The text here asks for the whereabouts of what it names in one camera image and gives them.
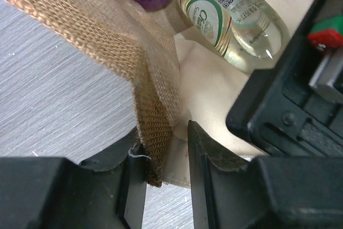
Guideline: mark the green cap glass bottle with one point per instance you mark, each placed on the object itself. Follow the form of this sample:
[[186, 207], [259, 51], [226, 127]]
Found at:
[[249, 34]]

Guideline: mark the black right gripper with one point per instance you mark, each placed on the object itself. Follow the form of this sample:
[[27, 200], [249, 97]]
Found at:
[[295, 109]]

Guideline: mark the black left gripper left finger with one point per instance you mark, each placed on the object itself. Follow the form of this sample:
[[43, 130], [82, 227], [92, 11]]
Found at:
[[107, 190]]

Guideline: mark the tan burlap canvas bag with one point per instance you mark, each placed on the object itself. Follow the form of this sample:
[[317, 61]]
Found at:
[[175, 75]]

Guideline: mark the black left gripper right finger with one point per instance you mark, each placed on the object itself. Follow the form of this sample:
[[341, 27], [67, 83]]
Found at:
[[267, 192]]

